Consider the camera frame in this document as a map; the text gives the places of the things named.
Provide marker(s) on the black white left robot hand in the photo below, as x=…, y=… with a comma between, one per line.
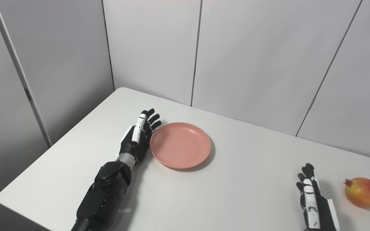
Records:
x=132, y=147

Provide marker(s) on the red yellow pomegranate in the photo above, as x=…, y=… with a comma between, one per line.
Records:
x=363, y=192

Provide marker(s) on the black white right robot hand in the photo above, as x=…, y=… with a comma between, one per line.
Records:
x=323, y=215

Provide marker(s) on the pink round plate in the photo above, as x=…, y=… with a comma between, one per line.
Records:
x=180, y=146

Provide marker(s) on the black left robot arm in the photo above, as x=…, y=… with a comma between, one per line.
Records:
x=103, y=195

